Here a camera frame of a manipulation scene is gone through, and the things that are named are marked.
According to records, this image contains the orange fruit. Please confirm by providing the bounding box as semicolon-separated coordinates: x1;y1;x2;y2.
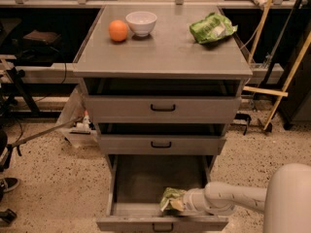
108;20;128;42

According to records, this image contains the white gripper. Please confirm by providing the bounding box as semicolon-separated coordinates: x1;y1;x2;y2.
170;187;235;216

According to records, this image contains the black box on shelf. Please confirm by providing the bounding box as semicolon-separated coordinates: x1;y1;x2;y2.
22;30;61;46

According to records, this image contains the grey drawer cabinet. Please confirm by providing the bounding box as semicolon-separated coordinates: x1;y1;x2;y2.
73;4;254;172

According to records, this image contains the grey middle drawer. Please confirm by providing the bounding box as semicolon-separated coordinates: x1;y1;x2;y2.
98;123;225;155

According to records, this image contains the black sneaker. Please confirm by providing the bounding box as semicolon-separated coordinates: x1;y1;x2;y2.
0;178;20;193

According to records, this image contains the grey open bottom drawer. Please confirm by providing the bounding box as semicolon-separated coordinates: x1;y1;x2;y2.
97;155;228;233

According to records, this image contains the white bowl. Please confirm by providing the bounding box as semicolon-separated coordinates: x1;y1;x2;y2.
125;11;157;37

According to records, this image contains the clear plastic bin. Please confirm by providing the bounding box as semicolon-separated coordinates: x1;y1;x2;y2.
56;85;97;148

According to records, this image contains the wooden stick frame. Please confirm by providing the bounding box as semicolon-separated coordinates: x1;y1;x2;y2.
243;0;311;132

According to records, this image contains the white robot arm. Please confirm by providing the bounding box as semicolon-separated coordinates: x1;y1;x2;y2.
171;163;311;233

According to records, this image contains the green jalapeno chip bag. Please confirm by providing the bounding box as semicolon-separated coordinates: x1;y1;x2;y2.
159;187;186;212

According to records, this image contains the black tripod stand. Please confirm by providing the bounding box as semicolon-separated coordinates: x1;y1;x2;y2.
0;56;42;170

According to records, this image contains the light green chip bag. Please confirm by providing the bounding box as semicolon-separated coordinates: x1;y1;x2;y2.
190;13;238;45

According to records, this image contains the grey top drawer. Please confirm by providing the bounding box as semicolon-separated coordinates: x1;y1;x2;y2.
83;78;242;124

